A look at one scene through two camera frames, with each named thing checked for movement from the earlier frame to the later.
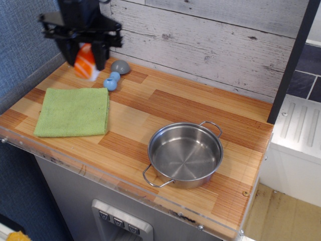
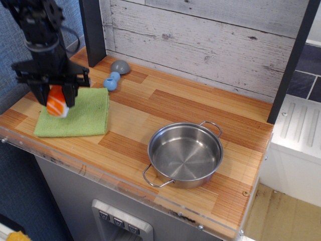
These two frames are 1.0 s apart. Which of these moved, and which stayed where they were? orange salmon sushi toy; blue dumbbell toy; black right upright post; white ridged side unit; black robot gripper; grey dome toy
Moved: black robot gripper; orange salmon sushi toy
Stayed: white ridged side unit; grey dome toy; black right upright post; blue dumbbell toy
